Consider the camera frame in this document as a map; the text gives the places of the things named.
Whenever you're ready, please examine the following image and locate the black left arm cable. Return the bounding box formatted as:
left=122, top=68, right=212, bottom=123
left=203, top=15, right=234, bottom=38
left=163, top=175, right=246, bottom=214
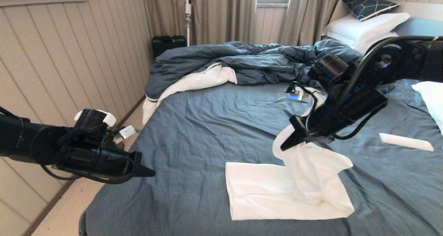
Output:
left=0, top=106, right=136, bottom=185

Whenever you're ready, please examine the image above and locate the white pillow without stack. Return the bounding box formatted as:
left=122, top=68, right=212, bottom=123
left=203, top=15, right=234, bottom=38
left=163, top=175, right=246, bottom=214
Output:
left=412, top=81, right=443, bottom=137

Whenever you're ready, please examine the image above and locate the dark geometric patterned cushion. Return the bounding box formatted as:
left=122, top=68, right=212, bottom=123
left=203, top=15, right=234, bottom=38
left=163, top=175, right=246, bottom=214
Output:
left=342, top=0, right=401, bottom=22

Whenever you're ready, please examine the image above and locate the narrow beige curtain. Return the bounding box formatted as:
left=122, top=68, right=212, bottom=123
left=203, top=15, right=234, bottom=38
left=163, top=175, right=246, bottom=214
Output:
left=278, top=0, right=364, bottom=46

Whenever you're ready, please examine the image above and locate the white stick vacuum cleaner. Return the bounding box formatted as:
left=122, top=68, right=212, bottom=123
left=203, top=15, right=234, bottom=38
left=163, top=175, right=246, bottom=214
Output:
left=184, top=0, right=192, bottom=46

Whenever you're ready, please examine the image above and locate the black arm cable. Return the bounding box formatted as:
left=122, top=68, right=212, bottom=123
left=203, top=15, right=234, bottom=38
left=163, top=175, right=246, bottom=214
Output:
left=291, top=36, right=443, bottom=141
left=0, top=106, right=136, bottom=185

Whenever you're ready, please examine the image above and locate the blue padded headboard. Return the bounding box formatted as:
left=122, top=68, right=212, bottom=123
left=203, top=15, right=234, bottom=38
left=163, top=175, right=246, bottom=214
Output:
left=394, top=17, right=443, bottom=37

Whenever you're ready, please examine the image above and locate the wide beige curtain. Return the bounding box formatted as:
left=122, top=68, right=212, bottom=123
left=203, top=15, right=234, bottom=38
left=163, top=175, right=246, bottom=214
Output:
left=140, top=0, right=257, bottom=46

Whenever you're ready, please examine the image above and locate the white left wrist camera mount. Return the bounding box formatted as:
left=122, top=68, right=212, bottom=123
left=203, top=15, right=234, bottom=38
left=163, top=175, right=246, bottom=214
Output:
left=74, top=109, right=136, bottom=143

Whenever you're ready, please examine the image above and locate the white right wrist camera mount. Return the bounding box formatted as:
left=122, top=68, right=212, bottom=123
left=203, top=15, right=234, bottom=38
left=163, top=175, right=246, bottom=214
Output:
left=286, top=85, right=327, bottom=117

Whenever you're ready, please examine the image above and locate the long white remote control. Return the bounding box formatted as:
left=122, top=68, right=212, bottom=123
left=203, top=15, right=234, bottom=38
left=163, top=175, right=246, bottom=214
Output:
left=379, top=133, right=435, bottom=152

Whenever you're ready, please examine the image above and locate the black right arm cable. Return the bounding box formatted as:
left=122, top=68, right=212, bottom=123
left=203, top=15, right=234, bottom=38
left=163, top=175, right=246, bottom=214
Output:
left=291, top=36, right=443, bottom=141

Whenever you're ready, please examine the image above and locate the white t-shirt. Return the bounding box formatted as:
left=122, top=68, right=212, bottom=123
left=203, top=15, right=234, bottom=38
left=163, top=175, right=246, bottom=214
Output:
left=225, top=124, right=355, bottom=221

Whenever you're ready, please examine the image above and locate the blue patterned bed sheet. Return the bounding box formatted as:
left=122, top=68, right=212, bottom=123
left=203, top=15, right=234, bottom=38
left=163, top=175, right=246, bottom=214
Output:
left=79, top=58, right=443, bottom=236

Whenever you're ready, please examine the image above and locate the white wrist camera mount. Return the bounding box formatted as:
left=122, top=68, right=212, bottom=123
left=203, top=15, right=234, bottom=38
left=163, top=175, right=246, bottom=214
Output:
left=74, top=109, right=136, bottom=143
left=286, top=85, right=327, bottom=117

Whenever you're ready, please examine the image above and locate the medium white pillow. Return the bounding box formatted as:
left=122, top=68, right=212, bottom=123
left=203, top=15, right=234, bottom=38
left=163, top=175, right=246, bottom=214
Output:
left=356, top=32, right=398, bottom=55

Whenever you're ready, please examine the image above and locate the blue duvet with white lining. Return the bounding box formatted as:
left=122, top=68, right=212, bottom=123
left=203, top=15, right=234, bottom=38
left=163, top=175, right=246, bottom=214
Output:
left=143, top=39, right=395, bottom=126

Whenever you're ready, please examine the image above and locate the large white pillow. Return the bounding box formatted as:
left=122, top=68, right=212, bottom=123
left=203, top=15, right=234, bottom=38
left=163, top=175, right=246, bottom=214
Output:
left=322, top=12, right=412, bottom=50

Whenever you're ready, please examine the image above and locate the black suitcase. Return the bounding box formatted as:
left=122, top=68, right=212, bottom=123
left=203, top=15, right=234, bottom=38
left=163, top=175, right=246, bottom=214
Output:
left=152, top=35, right=187, bottom=58

